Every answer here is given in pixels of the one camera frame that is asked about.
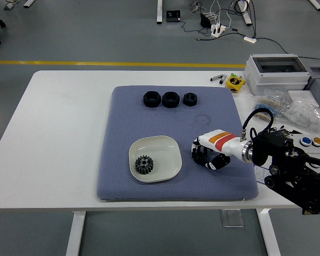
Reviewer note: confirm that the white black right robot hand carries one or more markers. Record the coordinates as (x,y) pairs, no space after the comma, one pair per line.
(224,144)

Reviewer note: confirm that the small black gear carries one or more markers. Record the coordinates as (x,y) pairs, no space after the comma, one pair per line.
(200,158)

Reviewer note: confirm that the large black gear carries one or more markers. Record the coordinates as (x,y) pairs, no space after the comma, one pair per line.
(144,165)

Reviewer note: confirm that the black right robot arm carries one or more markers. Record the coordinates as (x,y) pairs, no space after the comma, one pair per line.
(282,154)

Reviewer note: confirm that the small black hex nut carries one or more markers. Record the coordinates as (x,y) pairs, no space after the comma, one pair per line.
(190,99)

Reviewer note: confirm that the large black hex nut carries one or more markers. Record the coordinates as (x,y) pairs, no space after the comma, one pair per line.
(170,99)
(151,99)

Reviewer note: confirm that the push-button control box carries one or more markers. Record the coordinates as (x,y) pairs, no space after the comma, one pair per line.
(317,141)

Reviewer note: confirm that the purple white label card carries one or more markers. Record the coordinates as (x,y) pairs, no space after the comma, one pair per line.
(260,173)

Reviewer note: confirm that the yellow tape measure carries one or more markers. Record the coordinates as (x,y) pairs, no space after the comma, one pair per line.
(235,84)

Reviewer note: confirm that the white square dish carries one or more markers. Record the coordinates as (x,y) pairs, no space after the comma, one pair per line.
(160,152)

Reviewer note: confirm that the black white marker pen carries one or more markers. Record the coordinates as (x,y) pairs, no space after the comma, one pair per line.
(216,78)
(223,79)

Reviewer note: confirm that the clear bag of resistors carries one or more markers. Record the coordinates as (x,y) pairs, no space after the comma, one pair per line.
(278,102)

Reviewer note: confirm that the blue-grey quilted mat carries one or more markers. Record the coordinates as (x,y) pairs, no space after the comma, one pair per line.
(149,120)

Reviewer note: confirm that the clear bag of white parts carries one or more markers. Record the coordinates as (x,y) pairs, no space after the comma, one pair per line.
(304,116)

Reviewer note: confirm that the white power adapter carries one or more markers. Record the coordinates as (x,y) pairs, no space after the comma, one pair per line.
(249,39)

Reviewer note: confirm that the white power strip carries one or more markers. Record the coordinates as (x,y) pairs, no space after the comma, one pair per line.
(218,30)

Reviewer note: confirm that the black power adapter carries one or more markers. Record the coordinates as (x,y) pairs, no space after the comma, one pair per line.
(205,20)

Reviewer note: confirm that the white background table leg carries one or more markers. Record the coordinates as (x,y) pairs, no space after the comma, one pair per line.
(246,16)
(28,2)
(316,4)
(159,10)

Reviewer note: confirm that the black device on floor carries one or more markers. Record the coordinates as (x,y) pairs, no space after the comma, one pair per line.
(173,16)

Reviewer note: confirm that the clear plastic bracket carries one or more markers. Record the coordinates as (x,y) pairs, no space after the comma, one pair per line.
(232,218)

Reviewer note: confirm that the grey electrical enclosure box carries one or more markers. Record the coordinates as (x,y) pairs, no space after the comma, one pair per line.
(274,77)

